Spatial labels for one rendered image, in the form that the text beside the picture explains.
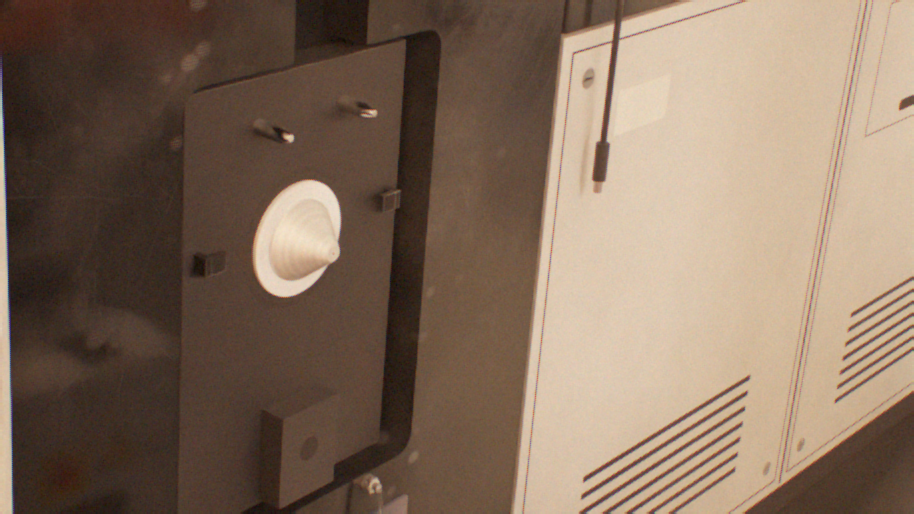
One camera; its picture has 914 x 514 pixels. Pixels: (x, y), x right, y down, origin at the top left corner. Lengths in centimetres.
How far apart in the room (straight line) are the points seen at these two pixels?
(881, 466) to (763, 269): 44
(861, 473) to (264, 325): 93
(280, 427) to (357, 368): 8
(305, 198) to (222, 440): 13
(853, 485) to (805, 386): 22
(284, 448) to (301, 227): 12
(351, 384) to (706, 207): 36
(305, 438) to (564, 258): 24
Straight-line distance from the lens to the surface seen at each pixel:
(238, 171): 82
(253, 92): 81
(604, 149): 104
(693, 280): 122
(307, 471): 92
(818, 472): 166
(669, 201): 116
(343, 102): 86
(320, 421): 91
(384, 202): 90
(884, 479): 169
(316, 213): 86
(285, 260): 85
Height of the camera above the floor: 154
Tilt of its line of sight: 23 degrees down
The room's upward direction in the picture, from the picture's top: 5 degrees clockwise
